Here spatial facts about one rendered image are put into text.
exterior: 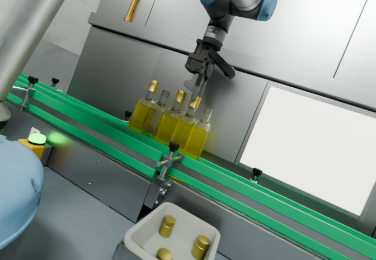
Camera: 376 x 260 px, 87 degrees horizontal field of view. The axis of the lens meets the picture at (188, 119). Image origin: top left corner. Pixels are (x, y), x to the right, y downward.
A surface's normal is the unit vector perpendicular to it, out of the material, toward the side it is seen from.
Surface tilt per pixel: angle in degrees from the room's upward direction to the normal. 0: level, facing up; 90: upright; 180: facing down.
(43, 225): 0
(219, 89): 90
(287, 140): 90
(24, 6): 93
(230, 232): 90
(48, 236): 0
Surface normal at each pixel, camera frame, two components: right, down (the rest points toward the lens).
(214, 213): -0.29, -0.07
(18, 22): 0.79, 0.39
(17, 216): 0.92, 0.37
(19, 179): 0.51, -0.85
